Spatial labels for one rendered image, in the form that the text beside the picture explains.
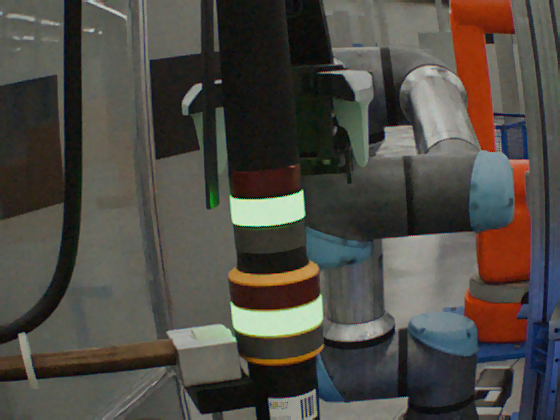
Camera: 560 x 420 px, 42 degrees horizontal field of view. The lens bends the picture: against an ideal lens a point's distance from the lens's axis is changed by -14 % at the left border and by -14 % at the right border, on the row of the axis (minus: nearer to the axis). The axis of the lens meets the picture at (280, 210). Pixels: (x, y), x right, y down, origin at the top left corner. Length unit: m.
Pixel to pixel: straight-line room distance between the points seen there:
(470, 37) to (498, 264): 1.26
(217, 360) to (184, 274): 4.21
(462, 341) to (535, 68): 0.45
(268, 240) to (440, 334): 0.83
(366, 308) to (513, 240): 3.21
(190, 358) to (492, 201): 0.42
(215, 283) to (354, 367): 3.60
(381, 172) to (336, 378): 0.53
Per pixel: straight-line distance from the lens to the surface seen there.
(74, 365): 0.39
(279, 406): 0.41
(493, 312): 4.44
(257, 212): 0.38
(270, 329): 0.39
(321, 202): 0.74
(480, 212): 0.75
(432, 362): 1.21
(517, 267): 4.41
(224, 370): 0.40
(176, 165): 4.51
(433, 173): 0.74
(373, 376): 1.22
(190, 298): 4.65
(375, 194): 0.74
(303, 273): 0.39
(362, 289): 1.18
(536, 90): 1.27
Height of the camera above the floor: 1.68
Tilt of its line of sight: 11 degrees down
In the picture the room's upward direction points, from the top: 5 degrees counter-clockwise
